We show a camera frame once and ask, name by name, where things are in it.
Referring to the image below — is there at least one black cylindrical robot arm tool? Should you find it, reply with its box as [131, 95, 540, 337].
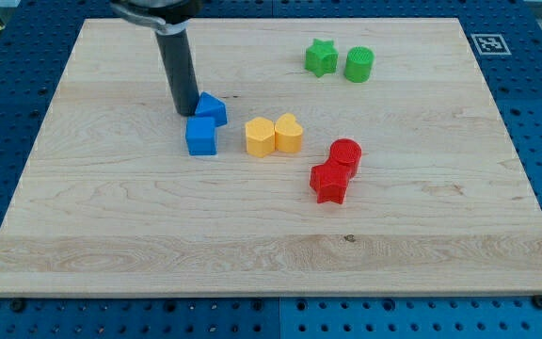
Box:
[110, 0, 203, 117]

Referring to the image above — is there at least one yellow hexagon block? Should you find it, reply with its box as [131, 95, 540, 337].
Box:
[245, 117, 276, 157]

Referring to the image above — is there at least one yellow heart block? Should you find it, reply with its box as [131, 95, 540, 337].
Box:
[275, 113, 304, 153]

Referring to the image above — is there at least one red star block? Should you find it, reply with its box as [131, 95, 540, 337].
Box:
[310, 161, 352, 204]

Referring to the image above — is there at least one wooden board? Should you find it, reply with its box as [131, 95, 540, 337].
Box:
[0, 18, 542, 299]

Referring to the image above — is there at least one red cylinder block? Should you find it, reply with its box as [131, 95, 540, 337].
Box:
[328, 138, 362, 178]

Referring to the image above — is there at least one blue cube block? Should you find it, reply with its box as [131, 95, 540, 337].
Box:
[185, 117, 216, 156]

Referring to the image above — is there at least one blue triangle block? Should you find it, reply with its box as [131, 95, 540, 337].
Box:
[195, 91, 228, 127]

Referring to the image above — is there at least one green star block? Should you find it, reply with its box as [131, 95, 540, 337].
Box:
[305, 39, 339, 77]

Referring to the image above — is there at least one green cylinder block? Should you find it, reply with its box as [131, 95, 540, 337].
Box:
[344, 46, 375, 83]

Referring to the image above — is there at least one white fiducial marker tag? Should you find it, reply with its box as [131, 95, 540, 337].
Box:
[471, 33, 511, 56]

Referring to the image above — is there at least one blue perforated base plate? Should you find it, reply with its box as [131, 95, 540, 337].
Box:
[0, 1, 542, 338]

